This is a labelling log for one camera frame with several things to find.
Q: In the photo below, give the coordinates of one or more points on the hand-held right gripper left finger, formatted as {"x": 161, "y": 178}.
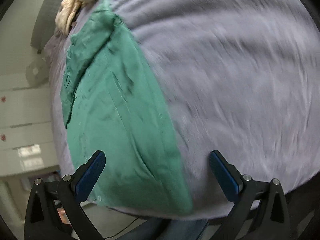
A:
{"x": 91, "y": 177}

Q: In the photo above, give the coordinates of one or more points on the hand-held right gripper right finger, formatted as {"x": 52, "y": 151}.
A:
{"x": 223, "y": 177}

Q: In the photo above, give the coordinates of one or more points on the green work jacket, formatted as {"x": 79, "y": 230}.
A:
{"x": 125, "y": 130}

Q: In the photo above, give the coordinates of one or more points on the purple bed blanket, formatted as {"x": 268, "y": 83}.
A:
{"x": 237, "y": 92}

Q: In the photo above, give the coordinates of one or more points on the white drawer cabinet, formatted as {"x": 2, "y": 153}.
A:
{"x": 25, "y": 105}

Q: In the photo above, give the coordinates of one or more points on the white round disc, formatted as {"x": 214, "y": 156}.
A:
{"x": 36, "y": 71}

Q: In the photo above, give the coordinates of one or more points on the grey padded headboard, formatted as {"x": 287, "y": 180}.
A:
{"x": 47, "y": 12}

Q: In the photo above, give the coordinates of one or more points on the beige crumpled cloth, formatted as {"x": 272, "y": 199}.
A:
{"x": 70, "y": 7}

